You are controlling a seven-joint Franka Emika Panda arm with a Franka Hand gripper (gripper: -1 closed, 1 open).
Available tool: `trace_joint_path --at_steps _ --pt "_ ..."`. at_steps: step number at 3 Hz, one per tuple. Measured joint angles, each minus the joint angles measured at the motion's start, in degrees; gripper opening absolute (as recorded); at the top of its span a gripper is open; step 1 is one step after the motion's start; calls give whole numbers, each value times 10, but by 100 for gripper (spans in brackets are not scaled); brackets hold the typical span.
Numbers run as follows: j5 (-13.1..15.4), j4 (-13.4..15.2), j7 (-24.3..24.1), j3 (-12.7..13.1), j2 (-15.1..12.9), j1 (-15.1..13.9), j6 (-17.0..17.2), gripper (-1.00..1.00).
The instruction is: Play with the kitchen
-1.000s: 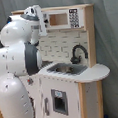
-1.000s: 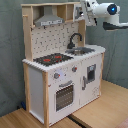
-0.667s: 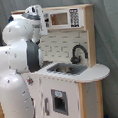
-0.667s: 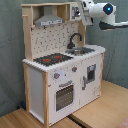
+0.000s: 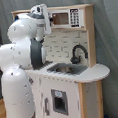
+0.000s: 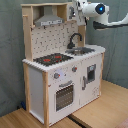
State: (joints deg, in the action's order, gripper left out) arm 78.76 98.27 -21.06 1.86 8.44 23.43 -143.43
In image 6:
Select wooden toy kitchen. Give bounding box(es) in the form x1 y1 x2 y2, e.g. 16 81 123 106
22 3 105 128

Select grey metal sink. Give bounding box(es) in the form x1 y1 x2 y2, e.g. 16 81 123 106
66 47 94 56

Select right red stove knob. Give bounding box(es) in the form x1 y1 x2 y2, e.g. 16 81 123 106
71 65 78 73

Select black stovetop red burners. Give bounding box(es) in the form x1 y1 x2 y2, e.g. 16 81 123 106
34 53 71 66

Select grey range hood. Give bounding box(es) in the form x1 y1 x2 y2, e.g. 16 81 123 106
35 5 64 27

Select oven door with handle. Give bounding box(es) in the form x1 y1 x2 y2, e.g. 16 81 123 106
55 80 74 112

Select white cabinet door grey window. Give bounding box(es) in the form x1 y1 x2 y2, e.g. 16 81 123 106
80 55 102 106

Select red stove knob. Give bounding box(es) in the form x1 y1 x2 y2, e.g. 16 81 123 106
54 73 60 79
71 65 78 73

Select black toy faucet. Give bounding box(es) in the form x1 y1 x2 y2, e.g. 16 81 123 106
67 33 82 49

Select left red stove knob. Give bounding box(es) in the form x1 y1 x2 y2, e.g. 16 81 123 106
54 73 60 79

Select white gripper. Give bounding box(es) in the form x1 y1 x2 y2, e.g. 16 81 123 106
69 0 87 26

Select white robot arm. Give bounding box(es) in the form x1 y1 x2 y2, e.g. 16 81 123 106
72 0 128 30

